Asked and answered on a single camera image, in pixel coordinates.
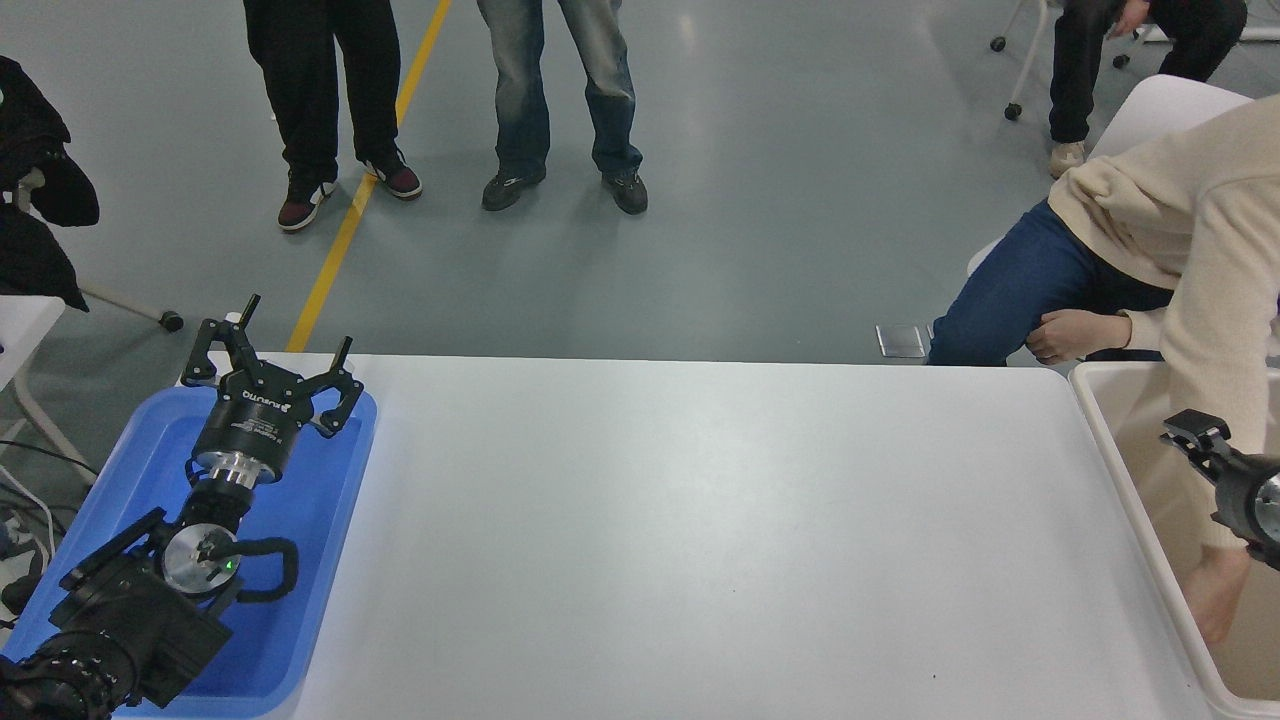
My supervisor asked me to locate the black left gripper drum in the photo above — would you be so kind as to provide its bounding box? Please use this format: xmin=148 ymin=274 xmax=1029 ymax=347
xmin=192 ymin=367 xmax=318 ymax=475

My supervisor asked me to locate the person's left hand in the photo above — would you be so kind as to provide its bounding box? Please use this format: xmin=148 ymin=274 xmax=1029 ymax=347
xmin=1183 ymin=545 xmax=1253 ymax=648

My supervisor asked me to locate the grey rolling chair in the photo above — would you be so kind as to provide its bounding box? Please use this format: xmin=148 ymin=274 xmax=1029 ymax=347
xmin=15 ymin=168 xmax=186 ymax=333

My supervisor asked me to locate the large pale plastic bin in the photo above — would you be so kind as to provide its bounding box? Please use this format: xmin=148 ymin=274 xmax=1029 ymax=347
xmin=1070 ymin=360 xmax=1280 ymax=720

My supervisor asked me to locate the white rolling chair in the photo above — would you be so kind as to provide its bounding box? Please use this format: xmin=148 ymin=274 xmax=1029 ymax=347
xmin=990 ymin=0 xmax=1280 ymax=123

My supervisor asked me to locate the black floor cable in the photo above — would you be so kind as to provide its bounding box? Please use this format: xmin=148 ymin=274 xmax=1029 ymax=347
xmin=0 ymin=436 xmax=101 ymax=536

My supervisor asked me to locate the seated person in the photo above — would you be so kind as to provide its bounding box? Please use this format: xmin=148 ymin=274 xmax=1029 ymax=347
xmin=1047 ymin=0 xmax=1249 ymax=181
xmin=927 ymin=93 xmax=1280 ymax=649

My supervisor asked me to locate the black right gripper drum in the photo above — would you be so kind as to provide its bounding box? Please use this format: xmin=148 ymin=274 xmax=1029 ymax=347
xmin=1210 ymin=452 xmax=1280 ymax=572

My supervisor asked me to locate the blue plastic tray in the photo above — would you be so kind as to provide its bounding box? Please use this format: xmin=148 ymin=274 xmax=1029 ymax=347
xmin=0 ymin=386 xmax=379 ymax=719

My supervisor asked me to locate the black coat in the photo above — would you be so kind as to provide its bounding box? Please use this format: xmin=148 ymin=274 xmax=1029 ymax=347
xmin=0 ymin=55 xmax=101 ymax=312

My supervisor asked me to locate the white floor cable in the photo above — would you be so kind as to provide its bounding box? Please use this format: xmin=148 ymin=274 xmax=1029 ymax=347
xmin=0 ymin=458 xmax=58 ymax=566

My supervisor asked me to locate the person's right hand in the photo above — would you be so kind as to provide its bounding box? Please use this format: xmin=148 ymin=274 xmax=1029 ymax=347
xmin=1026 ymin=309 xmax=1134 ymax=366

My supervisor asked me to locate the standing person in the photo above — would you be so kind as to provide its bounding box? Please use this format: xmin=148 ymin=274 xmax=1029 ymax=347
xmin=477 ymin=0 xmax=650 ymax=215
xmin=243 ymin=0 xmax=424 ymax=233

